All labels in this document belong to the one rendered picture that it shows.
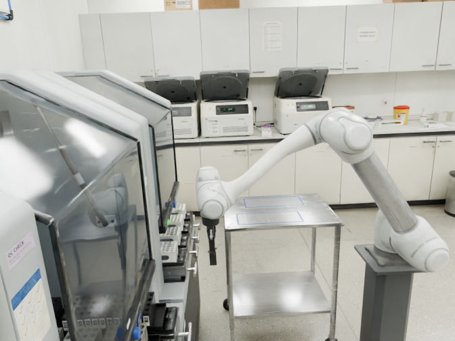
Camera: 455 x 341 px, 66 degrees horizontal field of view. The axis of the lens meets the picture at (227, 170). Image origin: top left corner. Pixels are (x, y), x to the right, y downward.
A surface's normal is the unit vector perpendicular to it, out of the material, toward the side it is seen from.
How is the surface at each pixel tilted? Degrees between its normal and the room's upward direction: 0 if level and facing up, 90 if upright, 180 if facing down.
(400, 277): 90
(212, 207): 94
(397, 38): 90
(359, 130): 86
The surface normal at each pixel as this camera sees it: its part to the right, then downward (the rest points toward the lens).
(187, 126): 0.00, 0.28
